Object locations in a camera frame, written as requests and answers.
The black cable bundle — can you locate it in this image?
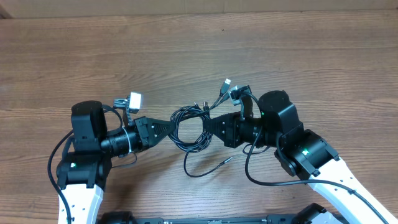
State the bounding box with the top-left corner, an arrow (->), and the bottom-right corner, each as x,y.
169,78 -> 234,179

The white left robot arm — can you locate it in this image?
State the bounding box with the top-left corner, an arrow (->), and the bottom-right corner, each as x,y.
55,99 -> 175,223

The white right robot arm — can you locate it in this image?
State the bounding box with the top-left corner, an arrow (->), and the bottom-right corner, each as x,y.
203,90 -> 397,223

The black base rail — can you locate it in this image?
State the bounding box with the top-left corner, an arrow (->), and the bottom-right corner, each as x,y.
96,203 -> 333,224

